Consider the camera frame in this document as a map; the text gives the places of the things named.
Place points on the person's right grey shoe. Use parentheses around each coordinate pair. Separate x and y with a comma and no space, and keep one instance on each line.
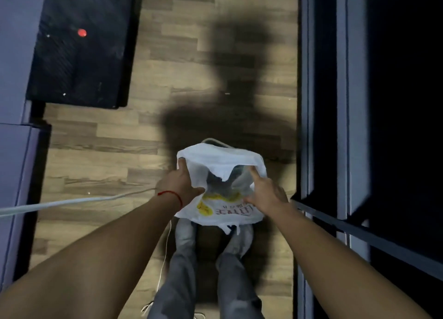
(240,241)

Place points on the black speckled box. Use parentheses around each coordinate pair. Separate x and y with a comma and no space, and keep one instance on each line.
(79,59)

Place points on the dark item inside bag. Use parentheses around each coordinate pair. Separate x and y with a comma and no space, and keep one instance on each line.
(221,187)

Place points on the person's left hand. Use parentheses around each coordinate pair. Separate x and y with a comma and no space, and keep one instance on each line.
(174,187)

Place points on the dark metal rack frame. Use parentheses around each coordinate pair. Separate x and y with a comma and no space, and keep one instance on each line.
(346,121)

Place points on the person's grey shoe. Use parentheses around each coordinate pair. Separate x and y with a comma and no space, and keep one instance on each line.
(185,235)
(240,241)

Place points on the person's left forearm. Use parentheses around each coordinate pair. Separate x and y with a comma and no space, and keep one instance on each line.
(93,260)

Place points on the person's right hand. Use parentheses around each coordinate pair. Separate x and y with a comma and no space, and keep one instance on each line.
(268,196)

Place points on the person's left thumb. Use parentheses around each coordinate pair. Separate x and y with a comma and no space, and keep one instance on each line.
(198,191)

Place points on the small red round cap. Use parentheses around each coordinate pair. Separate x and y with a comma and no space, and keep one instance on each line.
(82,32)

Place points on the person's right thumb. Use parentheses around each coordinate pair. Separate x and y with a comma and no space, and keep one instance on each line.
(249,199)

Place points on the white plastic bag yellow print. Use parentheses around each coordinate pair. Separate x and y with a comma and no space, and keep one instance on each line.
(221,157)

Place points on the person's right forearm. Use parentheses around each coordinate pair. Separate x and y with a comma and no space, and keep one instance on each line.
(332,270)

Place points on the person's left grey shoe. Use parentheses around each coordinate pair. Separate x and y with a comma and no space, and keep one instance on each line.
(185,235)

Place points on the pale grey cabinet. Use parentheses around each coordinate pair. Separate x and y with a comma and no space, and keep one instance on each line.
(17,45)
(15,190)

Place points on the person's grey trousers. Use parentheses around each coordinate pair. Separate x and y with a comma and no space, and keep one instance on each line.
(180,287)

